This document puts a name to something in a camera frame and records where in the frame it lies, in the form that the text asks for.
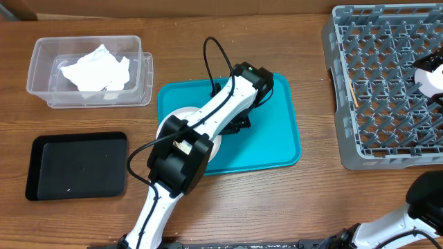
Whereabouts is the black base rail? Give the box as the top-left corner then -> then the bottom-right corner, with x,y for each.
87,238 -> 325,249

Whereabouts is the white shallow bowl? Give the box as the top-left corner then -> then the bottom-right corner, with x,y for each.
414,64 -> 443,98

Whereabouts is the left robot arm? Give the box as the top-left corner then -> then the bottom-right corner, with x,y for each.
117,62 -> 274,249

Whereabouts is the grey dishwasher rack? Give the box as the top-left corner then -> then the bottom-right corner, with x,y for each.
321,3 -> 442,170

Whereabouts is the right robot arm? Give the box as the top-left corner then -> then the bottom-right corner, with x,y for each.
317,47 -> 442,249

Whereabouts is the clear plastic bin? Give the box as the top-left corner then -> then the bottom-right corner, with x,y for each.
26,35 -> 154,109

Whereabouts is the teal serving tray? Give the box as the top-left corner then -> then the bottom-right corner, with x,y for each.
157,73 -> 302,176

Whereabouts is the white round plate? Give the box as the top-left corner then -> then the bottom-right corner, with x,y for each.
156,107 -> 222,161

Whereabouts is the wooden chopstick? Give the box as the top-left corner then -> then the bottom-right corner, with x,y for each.
349,80 -> 359,109

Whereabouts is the black plastic tray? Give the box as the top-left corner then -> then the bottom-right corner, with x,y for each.
25,131 -> 128,201

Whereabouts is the white napkin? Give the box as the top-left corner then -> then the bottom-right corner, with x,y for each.
60,44 -> 130,91

